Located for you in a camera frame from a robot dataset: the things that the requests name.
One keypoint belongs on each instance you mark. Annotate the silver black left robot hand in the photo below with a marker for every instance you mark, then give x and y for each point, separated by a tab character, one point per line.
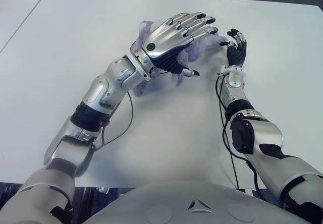
166	40

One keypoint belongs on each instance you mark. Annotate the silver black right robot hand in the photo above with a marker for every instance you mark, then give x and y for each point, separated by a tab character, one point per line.
236	53

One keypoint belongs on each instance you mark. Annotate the purple plush bunny doll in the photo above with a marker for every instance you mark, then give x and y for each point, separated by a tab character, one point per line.
202	47

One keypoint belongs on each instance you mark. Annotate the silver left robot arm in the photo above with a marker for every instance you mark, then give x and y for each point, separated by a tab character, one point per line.
70	143

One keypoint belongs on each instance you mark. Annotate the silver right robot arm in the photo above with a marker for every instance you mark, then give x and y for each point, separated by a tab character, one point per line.
270	135

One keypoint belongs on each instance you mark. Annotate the grey robot torso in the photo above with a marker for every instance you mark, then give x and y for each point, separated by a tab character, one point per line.
164	201

